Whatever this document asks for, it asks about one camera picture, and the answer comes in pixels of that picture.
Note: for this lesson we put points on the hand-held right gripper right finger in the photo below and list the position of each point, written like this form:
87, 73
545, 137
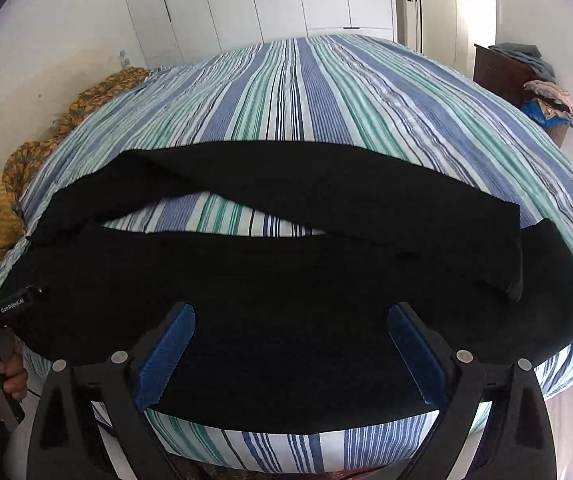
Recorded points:
416, 355

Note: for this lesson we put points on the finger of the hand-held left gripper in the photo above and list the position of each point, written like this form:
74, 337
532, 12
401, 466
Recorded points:
37, 290

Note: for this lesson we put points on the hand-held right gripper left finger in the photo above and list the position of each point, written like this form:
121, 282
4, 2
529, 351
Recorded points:
166, 355

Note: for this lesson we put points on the black pants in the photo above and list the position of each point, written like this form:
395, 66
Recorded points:
286, 280

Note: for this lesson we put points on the orange patterned blanket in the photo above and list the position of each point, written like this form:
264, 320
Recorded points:
36, 155

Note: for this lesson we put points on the brown basket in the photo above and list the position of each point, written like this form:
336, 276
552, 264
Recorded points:
562, 135

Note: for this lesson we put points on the blue cloth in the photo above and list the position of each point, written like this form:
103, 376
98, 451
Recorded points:
536, 112

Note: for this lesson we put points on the bed with striped sheet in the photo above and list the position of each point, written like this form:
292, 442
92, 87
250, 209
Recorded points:
316, 90

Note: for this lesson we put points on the dark wooden cabinet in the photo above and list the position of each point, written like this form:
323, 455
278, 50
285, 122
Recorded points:
498, 75

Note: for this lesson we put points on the pink clothes pile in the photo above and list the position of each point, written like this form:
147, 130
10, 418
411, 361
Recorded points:
548, 92

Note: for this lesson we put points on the grey-blue clothes heap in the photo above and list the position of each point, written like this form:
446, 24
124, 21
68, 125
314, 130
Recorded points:
521, 55

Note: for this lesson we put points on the white door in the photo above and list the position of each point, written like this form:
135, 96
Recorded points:
431, 5

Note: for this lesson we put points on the white wardrobe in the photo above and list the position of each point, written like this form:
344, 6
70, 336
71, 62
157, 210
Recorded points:
266, 0

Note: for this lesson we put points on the blue wall sticker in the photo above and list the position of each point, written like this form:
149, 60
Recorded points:
124, 58

